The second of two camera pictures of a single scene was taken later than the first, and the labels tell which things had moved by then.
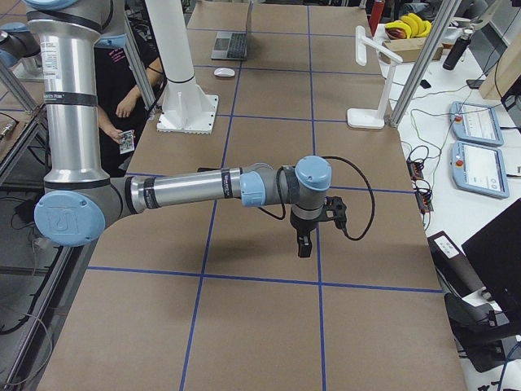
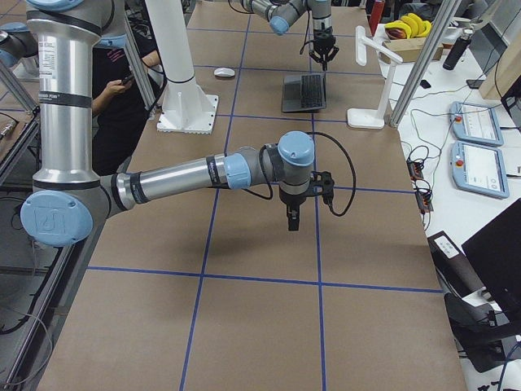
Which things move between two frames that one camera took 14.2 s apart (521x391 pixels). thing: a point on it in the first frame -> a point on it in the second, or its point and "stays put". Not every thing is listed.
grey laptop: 230,46 -> 304,92
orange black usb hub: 414,169 stays put
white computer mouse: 224,72 stays put
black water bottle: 457,49 stays put
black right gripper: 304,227 -> 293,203
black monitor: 495,253 stays put
